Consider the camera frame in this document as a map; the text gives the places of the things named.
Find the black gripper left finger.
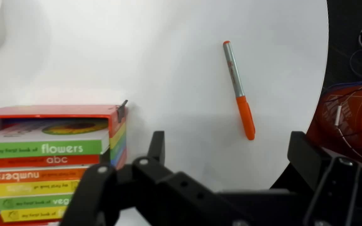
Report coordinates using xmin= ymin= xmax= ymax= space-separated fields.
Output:
xmin=59 ymin=130 xmax=253 ymax=226

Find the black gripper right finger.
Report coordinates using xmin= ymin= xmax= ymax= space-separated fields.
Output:
xmin=286 ymin=131 xmax=362 ymax=226

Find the orange and grey marker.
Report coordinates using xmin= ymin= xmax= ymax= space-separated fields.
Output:
xmin=221 ymin=39 xmax=257 ymax=142

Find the orange bucket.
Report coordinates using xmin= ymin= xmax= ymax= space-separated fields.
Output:
xmin=305 ymin=83 xmax=362 ymax=170

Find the red abc board book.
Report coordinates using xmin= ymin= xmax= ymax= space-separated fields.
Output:
xmin=0 ymin=155 xmax=103 ymax=170

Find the green flowers board book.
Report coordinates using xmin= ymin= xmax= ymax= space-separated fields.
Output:
xmin=0 ymin=120 xmax=111 ymax=161

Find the green vegetables board book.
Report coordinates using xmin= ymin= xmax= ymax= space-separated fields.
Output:
xmin=0 ymin=192 xmax=75 ymax=213

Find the orange numbers board book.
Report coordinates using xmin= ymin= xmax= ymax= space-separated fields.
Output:
xmin=0 ymin=166 xmax=90 ymax=185

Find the yellow board book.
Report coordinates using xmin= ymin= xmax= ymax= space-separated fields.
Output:
xmin=0 ymin=180 xmax=82 ymax=200
xmin=0 ymin=205 xmax=71 ymax=224

